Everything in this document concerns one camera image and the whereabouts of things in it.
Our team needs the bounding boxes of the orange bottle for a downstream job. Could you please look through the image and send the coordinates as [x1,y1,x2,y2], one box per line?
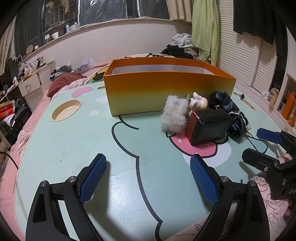
[281,91,296,120]

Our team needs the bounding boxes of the pink floral quilt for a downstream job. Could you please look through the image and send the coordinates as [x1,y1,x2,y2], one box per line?
[166,175,292,241]

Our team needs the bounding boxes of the black block with red side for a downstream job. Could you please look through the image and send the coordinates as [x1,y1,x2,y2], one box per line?
[186,109,233,146]

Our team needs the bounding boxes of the pale side curtain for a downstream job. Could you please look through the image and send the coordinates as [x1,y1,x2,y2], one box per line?
[0,19,16,75]

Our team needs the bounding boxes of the white plastic bag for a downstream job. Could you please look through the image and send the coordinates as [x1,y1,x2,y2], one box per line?
[22,59,38,75]

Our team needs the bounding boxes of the beige cloth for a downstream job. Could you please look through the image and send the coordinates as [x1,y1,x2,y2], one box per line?
[269,88,280,108]

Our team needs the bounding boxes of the white clothes pile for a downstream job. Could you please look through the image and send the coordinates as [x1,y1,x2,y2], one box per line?
[171,32,193,49]

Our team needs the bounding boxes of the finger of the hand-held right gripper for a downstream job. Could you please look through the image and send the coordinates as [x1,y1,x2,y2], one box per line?
[256,127,296,152]
[242,149,280,172]

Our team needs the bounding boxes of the orange cardboard box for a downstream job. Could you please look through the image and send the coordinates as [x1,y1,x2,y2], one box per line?
[103,58,237,117]

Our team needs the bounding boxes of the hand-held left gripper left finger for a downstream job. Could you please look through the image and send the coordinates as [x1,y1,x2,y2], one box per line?
[25,153,107,241]

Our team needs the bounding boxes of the black hanging garment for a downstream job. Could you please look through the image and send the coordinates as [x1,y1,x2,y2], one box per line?
[233,0,288,58]

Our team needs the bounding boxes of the beige curtain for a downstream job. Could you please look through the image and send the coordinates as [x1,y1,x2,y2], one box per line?
[169,0,193,22]

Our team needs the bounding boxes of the white cubby shelf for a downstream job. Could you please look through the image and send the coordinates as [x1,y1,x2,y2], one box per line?
[268,73,296,139]

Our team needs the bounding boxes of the mint cartoon print desktop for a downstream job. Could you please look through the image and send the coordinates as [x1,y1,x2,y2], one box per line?
[14,82,285,241]

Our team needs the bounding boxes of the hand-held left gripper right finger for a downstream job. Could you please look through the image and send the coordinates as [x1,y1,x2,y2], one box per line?
[190,154,270,241]

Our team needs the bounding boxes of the black clothes pile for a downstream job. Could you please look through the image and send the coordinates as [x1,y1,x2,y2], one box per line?
[160,44,200,61]

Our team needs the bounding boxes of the grey fluffy pouch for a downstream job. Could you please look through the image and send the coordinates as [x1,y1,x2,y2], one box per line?
[159,94,189,133]

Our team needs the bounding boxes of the white louvered closet doors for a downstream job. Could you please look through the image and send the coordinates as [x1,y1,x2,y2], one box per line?
[216,0,289,93]

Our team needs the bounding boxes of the black plastic bag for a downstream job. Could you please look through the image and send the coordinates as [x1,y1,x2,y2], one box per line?
[209,91,252,138]

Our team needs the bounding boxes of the maroon cloth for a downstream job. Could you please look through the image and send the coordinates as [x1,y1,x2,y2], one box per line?
[47,72,88,98]

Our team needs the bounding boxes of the red carton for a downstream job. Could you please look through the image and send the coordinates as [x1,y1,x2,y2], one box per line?
[0,100,16,120]

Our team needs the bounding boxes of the white drawer cabinet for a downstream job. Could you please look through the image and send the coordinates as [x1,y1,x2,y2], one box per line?
[18,59,56,98]

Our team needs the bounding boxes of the small toy figurine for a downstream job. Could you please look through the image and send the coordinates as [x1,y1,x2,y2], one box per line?
[185,92,210,116]

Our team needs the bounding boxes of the black white striped garment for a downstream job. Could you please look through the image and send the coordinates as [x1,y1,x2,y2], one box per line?
[49,65,74,81]

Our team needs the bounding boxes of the green hanging garment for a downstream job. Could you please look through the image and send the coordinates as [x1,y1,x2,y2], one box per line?
[191,0,220,66]

